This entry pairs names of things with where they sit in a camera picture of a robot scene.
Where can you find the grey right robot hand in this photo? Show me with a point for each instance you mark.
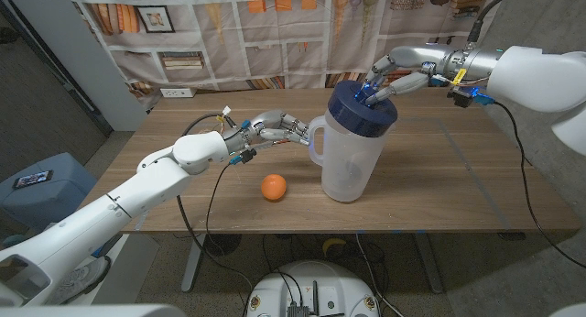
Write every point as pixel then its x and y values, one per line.
pixel 426 60

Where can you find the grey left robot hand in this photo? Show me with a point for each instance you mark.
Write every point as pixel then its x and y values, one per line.
pixel 270 122

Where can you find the white power outlet strip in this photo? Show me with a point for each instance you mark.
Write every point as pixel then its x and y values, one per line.
pixel 177 92

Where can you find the grey sneaker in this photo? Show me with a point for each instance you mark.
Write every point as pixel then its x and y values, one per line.
pixel 78 280

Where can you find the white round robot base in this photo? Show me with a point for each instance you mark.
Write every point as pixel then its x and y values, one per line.
pixel 320 282

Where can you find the translucent plastic pitcher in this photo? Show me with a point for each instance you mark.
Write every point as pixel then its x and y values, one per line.
pixel 348 170

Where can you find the blue stool with phone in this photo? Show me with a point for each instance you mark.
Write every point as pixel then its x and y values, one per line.
pixel 50 202

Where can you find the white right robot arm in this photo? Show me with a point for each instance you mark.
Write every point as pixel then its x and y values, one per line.
pixel 531 79

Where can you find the white table leg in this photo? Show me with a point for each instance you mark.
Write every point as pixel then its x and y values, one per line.
pixel 429 266
pixel 193 262

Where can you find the dark blue pitcher lid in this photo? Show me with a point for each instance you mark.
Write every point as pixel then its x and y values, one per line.
pixel 348 120

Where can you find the yellow banana-shaped object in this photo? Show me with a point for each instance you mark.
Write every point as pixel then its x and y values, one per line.
pixel 333 244

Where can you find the black smartphone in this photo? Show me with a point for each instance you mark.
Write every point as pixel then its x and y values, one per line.
pixel 32 179

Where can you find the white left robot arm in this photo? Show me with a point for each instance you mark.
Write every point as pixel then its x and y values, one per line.
pixel 137 193

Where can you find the orange fruit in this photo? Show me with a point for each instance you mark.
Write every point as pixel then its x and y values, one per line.
pixel 274 187

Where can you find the printed bookshelf backdrop cloth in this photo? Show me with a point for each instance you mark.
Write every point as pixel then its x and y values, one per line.
pixel 274 42

